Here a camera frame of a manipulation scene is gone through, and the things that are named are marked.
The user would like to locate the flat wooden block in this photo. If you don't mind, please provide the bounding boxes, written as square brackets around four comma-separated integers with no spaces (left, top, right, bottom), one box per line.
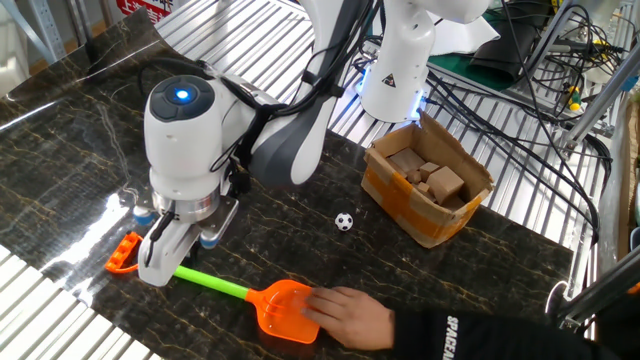
[388,147,427,175]

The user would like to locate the yellow green screwdriver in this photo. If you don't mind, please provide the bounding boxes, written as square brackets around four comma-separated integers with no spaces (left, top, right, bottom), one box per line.
[563,83,584,113]

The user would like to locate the person's bare hand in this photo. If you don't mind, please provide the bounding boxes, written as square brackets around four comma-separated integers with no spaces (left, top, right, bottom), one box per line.
[299,285,397,352]

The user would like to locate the black sleeved forearm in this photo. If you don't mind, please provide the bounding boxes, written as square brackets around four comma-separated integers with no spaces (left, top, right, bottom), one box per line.
[389,308,622,360]

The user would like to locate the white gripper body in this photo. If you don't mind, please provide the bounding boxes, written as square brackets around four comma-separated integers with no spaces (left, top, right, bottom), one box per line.
[137,213,202,288]

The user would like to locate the green table mat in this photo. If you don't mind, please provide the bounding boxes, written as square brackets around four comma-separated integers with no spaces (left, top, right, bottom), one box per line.
[428,8,517,93]

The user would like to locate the black marble pattern mat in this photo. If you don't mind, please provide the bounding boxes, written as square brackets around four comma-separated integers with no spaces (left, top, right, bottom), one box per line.
[0,7,574,360]

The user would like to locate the grey metal shelf frame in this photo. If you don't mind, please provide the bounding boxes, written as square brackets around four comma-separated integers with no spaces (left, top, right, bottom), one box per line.
[0,0,69,65]

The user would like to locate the aluminium profile with bracket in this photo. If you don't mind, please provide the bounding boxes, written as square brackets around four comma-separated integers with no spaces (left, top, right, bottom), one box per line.
[548,244,640,331]

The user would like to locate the black pouch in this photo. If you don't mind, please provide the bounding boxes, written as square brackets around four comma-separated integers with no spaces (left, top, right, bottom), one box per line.
[468,19,552,84]

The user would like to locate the black cable bundle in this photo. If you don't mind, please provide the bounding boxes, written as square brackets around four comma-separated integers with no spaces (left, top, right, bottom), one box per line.
[424,0,616,246]

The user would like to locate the large wooden block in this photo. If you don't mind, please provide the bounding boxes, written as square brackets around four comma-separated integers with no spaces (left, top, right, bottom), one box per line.
[426,165,467,206]

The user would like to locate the cardboard box with orange tape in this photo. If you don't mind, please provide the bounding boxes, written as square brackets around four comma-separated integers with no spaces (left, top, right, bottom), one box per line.
[360,110,495,250]

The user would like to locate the slanted aluminium profile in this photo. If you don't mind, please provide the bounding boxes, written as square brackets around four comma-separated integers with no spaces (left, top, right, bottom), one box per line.
[558,54,640,152]

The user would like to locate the orange green toy shovel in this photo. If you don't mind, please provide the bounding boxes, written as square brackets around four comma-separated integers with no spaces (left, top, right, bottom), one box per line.
[104,230,322,346]

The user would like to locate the red white sign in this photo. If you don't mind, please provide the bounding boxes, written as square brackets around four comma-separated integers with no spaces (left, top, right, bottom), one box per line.
[115,0,174,24]

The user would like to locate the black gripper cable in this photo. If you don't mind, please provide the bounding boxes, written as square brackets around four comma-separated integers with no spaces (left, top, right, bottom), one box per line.
[135,0,386,269]

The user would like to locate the white paper sheet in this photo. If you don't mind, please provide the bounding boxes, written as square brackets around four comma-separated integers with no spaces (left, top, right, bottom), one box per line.
[429,17,501,57]

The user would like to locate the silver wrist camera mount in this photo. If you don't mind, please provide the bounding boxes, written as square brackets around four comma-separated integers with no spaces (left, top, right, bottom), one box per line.
[131,193,241,251]

